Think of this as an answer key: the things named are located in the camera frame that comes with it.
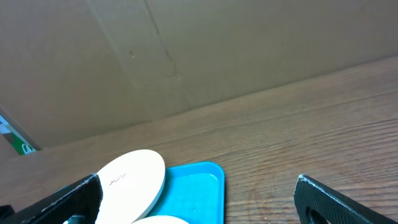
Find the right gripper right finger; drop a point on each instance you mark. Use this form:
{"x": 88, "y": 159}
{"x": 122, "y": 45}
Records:
{"x": 317, "y": 203}

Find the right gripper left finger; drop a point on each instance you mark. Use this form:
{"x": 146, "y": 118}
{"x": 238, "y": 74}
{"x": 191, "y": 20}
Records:
{"x": 76, "y": 203}

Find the white plate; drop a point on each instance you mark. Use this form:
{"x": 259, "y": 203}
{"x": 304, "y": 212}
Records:
{"x": 131, "y": 185}

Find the yellow green plate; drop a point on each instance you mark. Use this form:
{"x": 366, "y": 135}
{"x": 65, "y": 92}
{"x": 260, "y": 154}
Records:
{"x": 161, "y": 219}

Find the teal plastic tray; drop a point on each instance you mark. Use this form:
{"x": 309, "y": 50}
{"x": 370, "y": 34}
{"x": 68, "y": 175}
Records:
{"x": 193, "y": 192}

